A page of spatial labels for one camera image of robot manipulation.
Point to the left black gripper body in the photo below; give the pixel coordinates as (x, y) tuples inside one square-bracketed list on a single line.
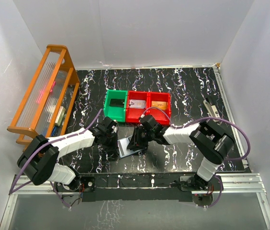
[(112, 143)]

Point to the dark grey credit card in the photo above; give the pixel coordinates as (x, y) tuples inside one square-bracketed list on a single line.
[(117, 102)]

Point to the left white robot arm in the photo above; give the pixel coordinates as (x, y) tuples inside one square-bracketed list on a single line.
[(40, 160)]

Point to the white eraser box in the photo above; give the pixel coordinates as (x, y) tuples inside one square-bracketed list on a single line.
[(60, 116)]

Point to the silver credit card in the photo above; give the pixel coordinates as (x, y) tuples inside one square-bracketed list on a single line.
[(137, 104)]

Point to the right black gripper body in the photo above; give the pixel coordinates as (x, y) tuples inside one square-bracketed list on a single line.
[(138, 139)]

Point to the black silver stapler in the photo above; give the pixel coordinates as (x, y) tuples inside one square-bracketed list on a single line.
[(211, 107)]

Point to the wooden shelf rack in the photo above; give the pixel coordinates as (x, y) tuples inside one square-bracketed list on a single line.
[(54, 84)]

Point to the orange credit card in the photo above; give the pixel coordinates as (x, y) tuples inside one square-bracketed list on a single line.
[(160, 104)]

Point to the green plastic bin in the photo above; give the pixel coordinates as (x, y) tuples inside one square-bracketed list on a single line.
[(115, 113)]

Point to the red double plastic bin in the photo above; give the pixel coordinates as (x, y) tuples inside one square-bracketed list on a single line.
[(133, 115)]

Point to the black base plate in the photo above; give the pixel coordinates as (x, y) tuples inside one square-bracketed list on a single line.
[(181, 186)]

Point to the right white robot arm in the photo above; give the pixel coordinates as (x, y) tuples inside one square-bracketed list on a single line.
[(210, 139)]

